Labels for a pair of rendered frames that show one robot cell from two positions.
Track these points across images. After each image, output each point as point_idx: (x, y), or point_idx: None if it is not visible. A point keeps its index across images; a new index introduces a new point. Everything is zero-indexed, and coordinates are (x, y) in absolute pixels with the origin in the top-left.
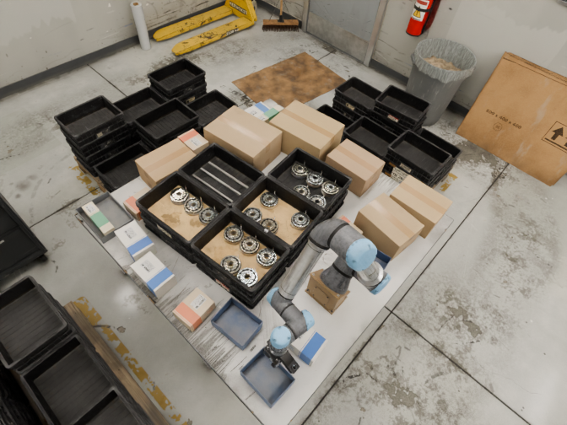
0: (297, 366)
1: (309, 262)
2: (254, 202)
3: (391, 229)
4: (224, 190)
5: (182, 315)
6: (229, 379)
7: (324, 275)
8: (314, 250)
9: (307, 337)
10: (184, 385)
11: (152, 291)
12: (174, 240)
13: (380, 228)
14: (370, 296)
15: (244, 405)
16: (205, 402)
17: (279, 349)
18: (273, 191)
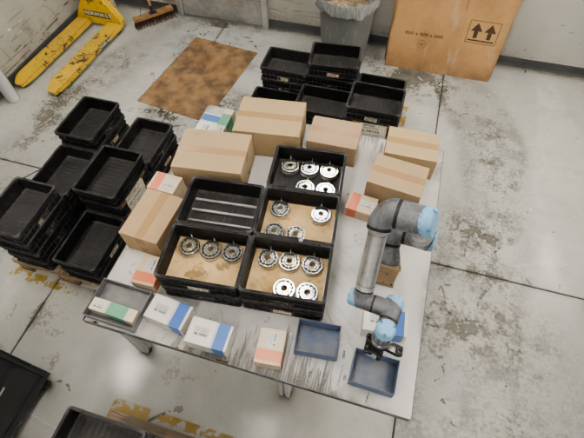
0: (401, 348)
1: (379, 250)
2: (266, 218)
3: (405, 185)
4: (229, 219)
5: (265, 360)
6: (340, 394)
7: None
8: (380, 237)
9: None
10: (273, 426)
11: (218, 353)
12: (213, 293)
13: (394, 188)
14: (415, 254)
15: (338, 412)
16: (301, 430)
17: (389, 341)
18: (278, 199)
